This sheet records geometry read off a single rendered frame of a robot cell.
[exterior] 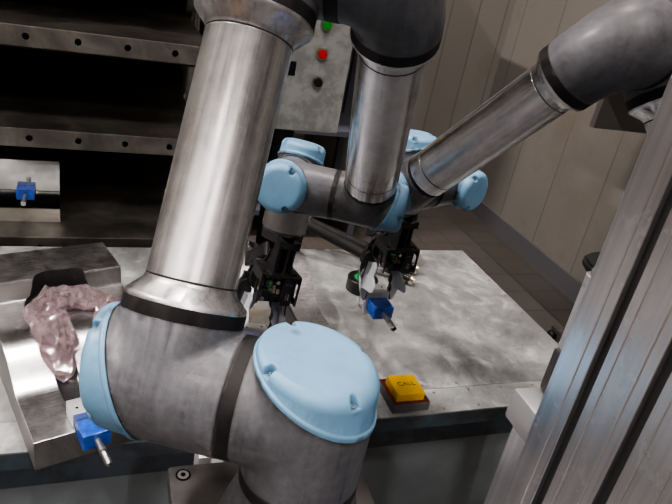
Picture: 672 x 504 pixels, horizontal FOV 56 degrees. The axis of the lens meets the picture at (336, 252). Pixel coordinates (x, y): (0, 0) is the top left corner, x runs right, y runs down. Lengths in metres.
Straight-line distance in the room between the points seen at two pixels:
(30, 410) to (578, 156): 3.33
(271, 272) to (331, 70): 0.98
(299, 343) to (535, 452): 0.21
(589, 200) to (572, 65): 3.01
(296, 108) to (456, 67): 2.76
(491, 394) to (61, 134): 1.23
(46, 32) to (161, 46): 0.26
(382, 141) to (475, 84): 3.92
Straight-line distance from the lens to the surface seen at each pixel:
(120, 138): 1.80
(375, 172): 0.83
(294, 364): 0.55
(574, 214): 3.92
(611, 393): 0.45
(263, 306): 1.35
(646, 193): 0.43
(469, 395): 1.39
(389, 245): 1.24
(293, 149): 1.02
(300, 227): 1.05
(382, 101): 0.73
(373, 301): 1.32
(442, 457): 1.50
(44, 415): 1.13
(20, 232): 1.83
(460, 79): 4.62
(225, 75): 0.59
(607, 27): 0.85
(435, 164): 0.97
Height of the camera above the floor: 1.59
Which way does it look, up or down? 26 degrees down
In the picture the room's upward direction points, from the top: 11 degrees clockwise
